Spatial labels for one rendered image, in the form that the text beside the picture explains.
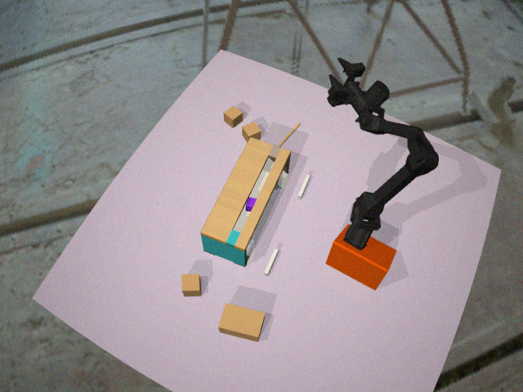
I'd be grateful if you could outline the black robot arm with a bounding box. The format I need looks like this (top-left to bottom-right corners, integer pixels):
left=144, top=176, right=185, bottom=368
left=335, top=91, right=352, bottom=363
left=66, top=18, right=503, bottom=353
left=327, top=80, right=439, bottom=251

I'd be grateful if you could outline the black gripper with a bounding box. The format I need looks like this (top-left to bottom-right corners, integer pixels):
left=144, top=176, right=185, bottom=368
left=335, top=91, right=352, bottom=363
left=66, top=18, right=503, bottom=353
left=329, top=57, right=366, bottom=105

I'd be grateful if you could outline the purple cube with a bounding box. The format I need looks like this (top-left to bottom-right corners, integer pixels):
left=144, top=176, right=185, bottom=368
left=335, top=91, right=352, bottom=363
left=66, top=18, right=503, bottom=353
left=246, top=198, right=257, bottom=212

